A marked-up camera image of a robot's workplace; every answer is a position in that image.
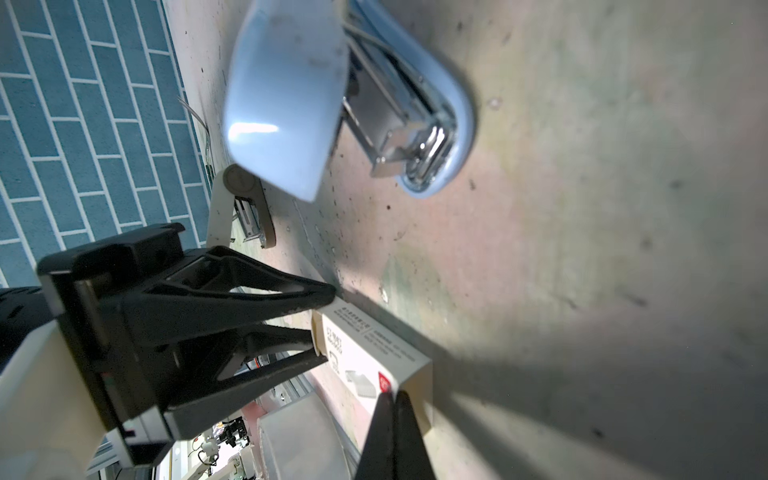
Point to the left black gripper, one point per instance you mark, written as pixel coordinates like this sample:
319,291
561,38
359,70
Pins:
138,288

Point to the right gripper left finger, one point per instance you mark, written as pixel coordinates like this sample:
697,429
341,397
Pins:
377,457

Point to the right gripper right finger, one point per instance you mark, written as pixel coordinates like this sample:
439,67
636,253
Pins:
410,457

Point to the white staple box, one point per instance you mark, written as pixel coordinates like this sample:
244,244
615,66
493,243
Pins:
370,359

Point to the light blue stapler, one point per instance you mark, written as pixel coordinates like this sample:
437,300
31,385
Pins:
300,70

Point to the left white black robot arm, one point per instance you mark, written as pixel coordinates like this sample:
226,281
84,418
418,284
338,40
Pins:
50,428

